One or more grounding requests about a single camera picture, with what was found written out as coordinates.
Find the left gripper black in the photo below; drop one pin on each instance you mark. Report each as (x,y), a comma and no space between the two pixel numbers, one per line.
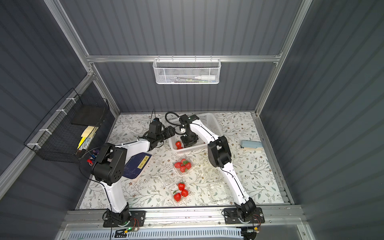
(170,132)

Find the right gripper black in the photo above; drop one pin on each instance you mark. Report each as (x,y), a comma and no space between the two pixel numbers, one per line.
(189,141)

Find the red strawberry top basket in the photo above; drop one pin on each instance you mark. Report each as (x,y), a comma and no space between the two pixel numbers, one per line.
(178,145)

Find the red strawberry basket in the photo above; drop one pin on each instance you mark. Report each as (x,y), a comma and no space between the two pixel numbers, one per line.
(184,193)
(178,145)
(181,186)
(177,196)

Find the clear clamshell container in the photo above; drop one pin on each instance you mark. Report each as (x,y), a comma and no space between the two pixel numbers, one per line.
(170,181)
(213,183)
(179,160)

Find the white plastic perforated basket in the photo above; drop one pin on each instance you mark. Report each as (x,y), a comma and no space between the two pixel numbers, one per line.
(210,123)

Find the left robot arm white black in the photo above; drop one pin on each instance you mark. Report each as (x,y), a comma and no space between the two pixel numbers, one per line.
(110,162)

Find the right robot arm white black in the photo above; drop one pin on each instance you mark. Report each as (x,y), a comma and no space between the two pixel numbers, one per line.
(220,157)

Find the dark blue booklet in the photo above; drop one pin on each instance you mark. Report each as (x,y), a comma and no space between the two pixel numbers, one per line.
(135,166)

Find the light blue sponge block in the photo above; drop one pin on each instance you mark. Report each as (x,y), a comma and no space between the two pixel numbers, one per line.
(251,145)

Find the white marker in basket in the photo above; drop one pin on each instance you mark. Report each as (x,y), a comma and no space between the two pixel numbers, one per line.
(205,78)

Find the yellow sticky notes pad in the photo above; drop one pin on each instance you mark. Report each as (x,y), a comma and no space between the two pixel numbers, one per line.
(87,137)

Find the pink cup with markers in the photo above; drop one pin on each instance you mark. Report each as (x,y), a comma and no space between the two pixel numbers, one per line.
(92,156)

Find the black notebook in basket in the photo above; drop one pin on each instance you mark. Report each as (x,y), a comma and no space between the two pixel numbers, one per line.
(89,116)

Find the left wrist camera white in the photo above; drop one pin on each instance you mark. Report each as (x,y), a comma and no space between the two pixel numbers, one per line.
(156,120)

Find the white wire mesh wall basket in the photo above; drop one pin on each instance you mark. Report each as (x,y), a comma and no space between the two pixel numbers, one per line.
(175,72)

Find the black wire wall basket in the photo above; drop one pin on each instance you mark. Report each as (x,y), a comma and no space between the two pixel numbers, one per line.
(57,139)

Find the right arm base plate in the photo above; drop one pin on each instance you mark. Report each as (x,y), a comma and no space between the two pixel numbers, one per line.
(233,216)

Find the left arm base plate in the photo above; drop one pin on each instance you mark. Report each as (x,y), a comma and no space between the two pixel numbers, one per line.
(130,219)

